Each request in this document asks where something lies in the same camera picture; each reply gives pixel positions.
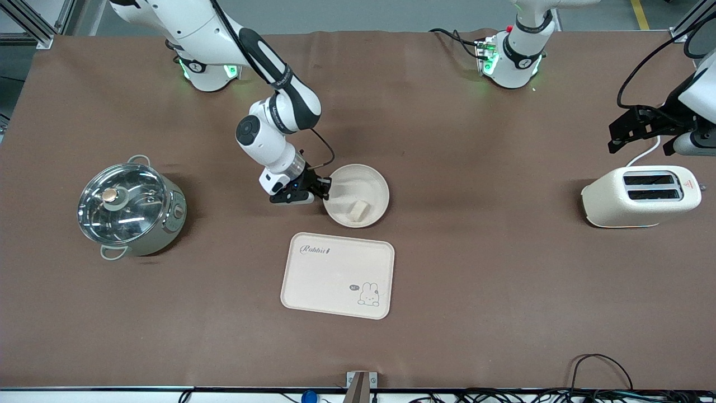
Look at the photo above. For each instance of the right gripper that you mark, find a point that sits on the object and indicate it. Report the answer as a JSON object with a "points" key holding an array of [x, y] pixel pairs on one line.
{"points": [[309, 178]]}

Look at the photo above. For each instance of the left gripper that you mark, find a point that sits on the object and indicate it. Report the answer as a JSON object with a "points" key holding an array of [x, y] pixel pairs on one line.
{"points": [[668, 115]]}

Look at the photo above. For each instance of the round cream plate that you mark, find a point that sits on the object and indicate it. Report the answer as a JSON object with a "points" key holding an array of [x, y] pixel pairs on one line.
{"points": [[363, 184]]}

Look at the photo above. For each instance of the small beige bun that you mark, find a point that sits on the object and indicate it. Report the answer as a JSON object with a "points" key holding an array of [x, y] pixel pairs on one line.
{"points": [[358, 210]]}

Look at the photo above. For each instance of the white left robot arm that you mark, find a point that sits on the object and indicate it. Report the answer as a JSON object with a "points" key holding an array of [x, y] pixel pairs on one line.
{"points": [[520, 56]]}

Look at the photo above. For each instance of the white two-slot toaster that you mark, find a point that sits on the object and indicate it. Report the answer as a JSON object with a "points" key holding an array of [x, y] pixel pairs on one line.
{"points": [[609, 201]]}

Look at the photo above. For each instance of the cream rabbit print tray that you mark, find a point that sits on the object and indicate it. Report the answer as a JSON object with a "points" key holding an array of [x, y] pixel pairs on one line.
{"points": [[324, 280]]}

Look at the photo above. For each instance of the steel pot with glass lid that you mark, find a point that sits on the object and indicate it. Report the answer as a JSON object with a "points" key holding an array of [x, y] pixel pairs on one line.
{"points": [[168, 224]]}

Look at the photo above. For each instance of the glass pot lid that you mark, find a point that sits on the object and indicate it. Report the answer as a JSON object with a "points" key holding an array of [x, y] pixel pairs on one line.
{"points": [[128, 218]]}

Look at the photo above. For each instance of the brown table cover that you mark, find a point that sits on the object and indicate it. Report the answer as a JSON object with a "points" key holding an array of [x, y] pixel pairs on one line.
{"points": [[475, 280]]}

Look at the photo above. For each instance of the blue round knob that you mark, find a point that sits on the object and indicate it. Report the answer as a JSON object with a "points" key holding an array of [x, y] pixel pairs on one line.
{"points": [[309, 397]]}

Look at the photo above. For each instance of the aluminium frame profile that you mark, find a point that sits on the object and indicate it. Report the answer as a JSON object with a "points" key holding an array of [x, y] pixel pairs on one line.
{"points": [[693, 14], [33, 28]]}

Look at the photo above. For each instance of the metal table edge bracket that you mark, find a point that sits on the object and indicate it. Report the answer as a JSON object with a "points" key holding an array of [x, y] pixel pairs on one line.
{"points": [[361, 387]]}

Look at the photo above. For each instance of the white table edge rail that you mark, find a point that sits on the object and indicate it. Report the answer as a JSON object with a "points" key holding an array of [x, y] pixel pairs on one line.
{"points": [[112, 395]]}

